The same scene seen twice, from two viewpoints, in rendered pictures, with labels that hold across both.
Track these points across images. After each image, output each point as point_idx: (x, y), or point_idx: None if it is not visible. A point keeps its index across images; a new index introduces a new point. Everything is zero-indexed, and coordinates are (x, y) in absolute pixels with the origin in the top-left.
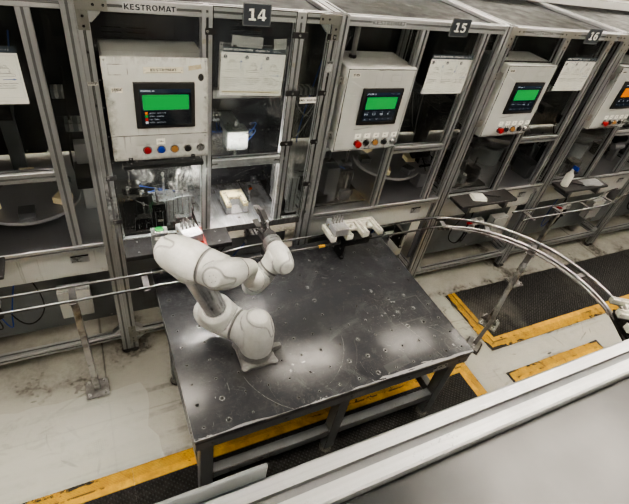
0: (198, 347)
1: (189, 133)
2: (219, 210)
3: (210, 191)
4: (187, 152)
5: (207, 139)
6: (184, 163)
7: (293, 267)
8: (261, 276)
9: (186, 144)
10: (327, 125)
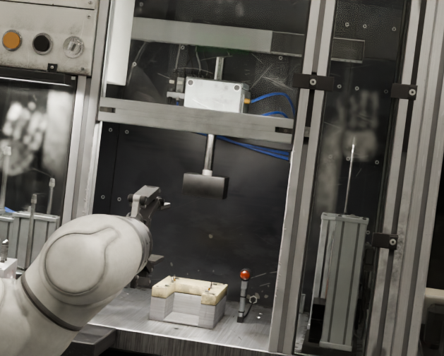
0: None
1: (52, 6)
2: (141, 313)
3: (87, 193)
4: (40, 57)
5: (92, 29)
6: (18, 72)
7: (102, 274)
8: None
9: (40, 33)
10: None
